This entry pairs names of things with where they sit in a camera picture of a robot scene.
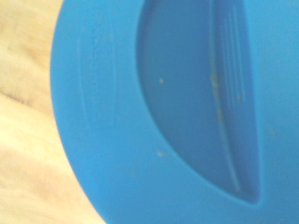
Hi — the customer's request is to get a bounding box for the translucent pitcher with blue lid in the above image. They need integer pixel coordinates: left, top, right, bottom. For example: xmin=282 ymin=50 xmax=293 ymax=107
xmin=49 ymin=0 xmax=299 ymax=224

